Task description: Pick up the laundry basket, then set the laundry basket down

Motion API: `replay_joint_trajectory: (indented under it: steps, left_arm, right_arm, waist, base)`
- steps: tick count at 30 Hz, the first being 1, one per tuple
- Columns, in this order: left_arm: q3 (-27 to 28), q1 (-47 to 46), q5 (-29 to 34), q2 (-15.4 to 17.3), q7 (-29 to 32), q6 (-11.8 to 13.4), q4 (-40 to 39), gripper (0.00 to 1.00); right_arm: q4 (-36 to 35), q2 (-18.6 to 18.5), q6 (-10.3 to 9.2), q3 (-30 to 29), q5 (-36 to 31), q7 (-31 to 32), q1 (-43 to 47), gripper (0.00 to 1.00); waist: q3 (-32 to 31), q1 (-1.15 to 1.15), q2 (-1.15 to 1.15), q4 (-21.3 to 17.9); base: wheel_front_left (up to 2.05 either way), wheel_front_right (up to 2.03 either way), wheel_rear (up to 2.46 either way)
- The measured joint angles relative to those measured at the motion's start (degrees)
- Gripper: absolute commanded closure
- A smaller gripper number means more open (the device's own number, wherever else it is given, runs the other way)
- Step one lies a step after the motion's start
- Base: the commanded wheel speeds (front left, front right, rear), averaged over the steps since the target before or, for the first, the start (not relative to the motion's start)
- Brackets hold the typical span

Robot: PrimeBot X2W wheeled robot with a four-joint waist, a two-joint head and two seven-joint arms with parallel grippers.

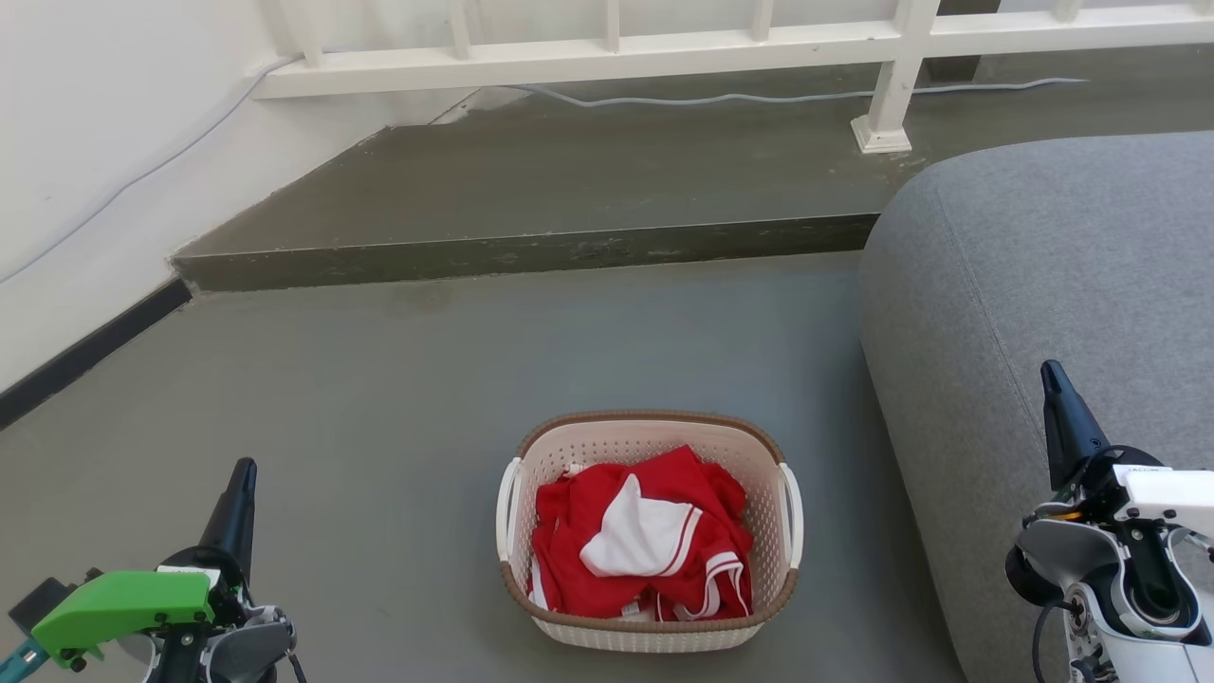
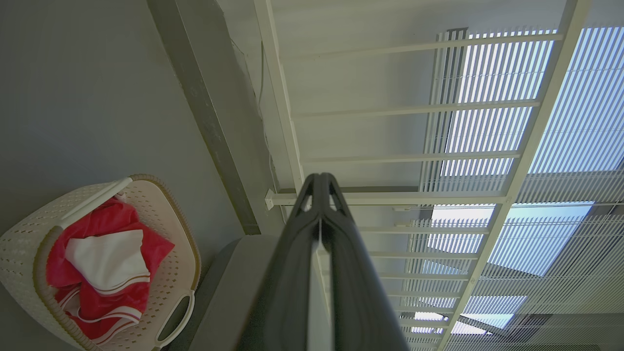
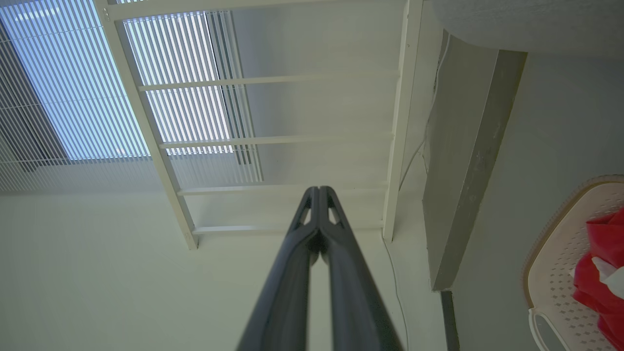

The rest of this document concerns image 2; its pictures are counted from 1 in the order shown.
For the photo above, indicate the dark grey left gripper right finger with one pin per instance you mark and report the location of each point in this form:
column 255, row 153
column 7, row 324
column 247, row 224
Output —
column 356, row 292

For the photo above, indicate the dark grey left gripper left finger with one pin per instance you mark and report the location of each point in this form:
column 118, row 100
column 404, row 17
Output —
column 287, row 273

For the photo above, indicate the white slatted window louvres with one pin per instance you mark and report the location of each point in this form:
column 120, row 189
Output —
column 575, row 117

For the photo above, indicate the cream perforated plastic laundry basket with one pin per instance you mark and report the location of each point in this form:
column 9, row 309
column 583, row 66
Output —
column 168, row 229

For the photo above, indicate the white metal railing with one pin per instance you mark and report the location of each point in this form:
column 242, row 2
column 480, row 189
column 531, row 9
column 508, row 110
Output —
column 531, row 141

